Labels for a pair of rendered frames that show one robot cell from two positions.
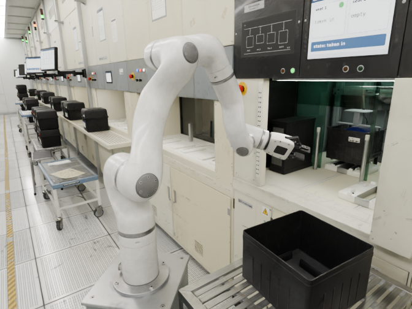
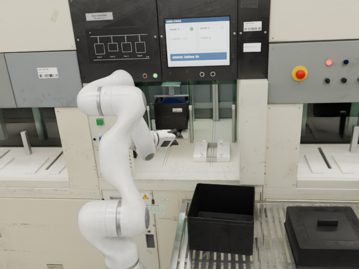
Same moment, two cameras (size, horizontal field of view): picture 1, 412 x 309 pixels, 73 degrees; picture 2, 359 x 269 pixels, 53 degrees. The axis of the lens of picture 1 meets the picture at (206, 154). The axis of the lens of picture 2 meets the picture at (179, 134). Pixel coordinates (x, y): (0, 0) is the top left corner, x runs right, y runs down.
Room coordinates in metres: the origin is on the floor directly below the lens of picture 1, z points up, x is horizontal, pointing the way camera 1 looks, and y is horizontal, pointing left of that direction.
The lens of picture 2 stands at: (-0.04, 0.81, 1.84)
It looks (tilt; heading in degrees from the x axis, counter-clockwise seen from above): 23 degrees down; 313
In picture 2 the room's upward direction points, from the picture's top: 3 degrees counter-clockwise
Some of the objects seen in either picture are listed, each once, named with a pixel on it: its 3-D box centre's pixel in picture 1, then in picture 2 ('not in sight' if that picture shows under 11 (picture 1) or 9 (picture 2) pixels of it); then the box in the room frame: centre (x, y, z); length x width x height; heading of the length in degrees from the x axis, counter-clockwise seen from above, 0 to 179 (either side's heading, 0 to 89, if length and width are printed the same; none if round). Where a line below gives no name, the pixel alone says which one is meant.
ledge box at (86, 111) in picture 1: (94, 119); not in sight; (3.38, 1.34, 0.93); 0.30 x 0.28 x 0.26; 32
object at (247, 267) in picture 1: (302, 262); (223, 216); (0.75, -0.30, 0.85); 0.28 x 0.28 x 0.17; 30
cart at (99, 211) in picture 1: (70, 187); not in sight; (2.91, 1.52, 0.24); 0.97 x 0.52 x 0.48; 37
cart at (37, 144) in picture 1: (51, 154); not in sight; (4.30, 2.47, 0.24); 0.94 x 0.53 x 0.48; 34
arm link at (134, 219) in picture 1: (129, 190); (108, 232); (0.83, 0.25, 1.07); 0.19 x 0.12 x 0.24; 38
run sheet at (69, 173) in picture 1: (67, 173); not in sight; (2.75, 1.44, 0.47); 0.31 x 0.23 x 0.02; 56
